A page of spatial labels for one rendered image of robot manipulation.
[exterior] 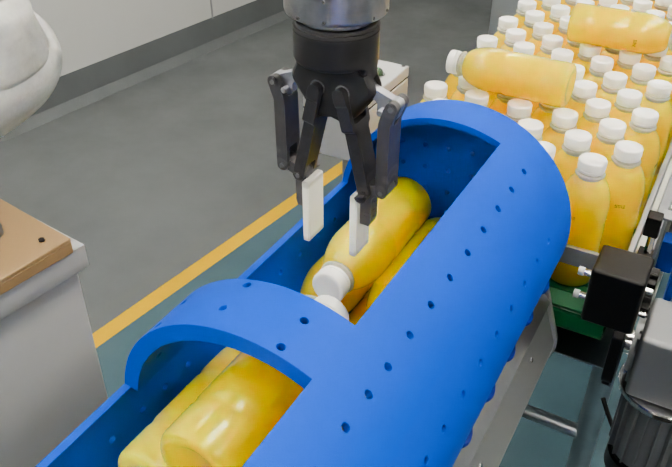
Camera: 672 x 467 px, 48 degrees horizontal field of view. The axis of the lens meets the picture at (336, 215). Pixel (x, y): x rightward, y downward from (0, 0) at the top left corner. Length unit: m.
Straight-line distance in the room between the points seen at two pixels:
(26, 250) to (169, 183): 2.14
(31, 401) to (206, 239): 1.70
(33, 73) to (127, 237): 1.80
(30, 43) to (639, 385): 1.01
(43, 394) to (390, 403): 0.72
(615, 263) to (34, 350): 0.81
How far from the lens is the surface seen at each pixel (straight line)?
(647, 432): 1.32
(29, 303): 1.10
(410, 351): 0.60
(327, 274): 0.79
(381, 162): 0.67
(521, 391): 1.05
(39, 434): 1.24
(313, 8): 0.62
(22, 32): 1.10
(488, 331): 0.70
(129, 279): 2.68
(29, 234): 1.10
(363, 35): 0.63
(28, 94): 1.14
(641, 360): 1.22
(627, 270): 1.07
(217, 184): 3.14
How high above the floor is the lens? 1.61
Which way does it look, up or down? 34 degrees down
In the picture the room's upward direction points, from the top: straight up
